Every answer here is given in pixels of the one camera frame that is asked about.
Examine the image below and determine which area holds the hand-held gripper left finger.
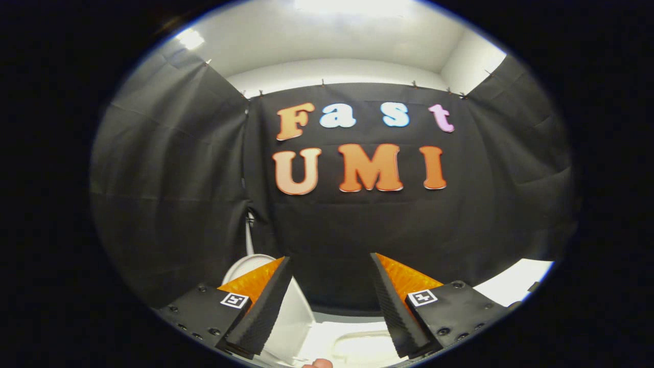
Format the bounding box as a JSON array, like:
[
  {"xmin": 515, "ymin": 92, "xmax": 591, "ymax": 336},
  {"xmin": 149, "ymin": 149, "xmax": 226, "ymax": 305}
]
[{"xmin": 156, "ymin": 256, "xmax": 294, "ymax": 358}]

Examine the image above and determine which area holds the black backdrop cloth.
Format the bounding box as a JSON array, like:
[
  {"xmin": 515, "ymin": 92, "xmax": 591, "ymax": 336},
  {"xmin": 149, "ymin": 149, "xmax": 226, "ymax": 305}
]
[{"xmin": 91, "ymin": 43, "xmax": 580, "ymax": 313}]

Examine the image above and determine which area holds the white drawer cabinet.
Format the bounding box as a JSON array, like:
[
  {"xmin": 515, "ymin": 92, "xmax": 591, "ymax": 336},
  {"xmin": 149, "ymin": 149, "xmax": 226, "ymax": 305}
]
[{"xmin": 473, "ymin": 259, "xmax": 555, "ymax": 308}]

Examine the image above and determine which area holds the small ceiling light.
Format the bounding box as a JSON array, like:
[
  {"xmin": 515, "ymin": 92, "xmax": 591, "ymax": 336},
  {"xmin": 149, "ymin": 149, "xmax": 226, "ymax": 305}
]
[{"xmin": 176, "ymin": 28, "xmax": 205, "ymax": 51}]

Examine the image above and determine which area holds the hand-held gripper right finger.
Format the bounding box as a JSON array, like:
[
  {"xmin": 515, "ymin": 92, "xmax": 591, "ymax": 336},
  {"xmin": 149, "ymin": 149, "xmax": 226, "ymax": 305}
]
[{"xmin": 369, "ymin": 252, "xmax": 511, "ymax": 359}]

